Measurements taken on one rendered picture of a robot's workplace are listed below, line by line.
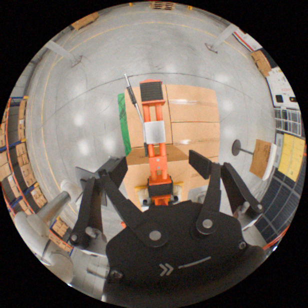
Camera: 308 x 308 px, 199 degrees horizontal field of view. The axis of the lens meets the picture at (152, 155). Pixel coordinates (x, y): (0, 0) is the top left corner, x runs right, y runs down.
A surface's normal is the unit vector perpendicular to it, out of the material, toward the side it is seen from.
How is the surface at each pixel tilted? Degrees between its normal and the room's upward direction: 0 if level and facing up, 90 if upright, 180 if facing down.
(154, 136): 0
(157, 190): 0
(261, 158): 90
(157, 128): 0
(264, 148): 90
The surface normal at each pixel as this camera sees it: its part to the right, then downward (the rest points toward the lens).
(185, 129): 0.03, 0.29
